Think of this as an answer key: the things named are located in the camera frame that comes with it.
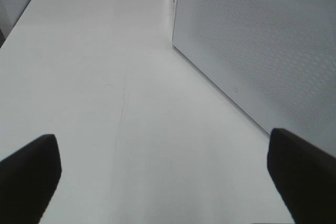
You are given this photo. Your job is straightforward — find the white microwave door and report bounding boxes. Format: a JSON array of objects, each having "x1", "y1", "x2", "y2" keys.
[{"x1": 172, "y1": 0, "x2": 335, "y2": 155}]

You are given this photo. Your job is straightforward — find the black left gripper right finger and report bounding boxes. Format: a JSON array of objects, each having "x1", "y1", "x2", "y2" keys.
[{"x1": 267, "y1": 128, "x2": 335, "y2": 223}]

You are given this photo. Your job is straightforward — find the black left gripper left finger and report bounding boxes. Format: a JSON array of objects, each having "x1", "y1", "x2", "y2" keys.
[{"x1": 1, "y1": 134, "x2": 62, "y2": 223}]

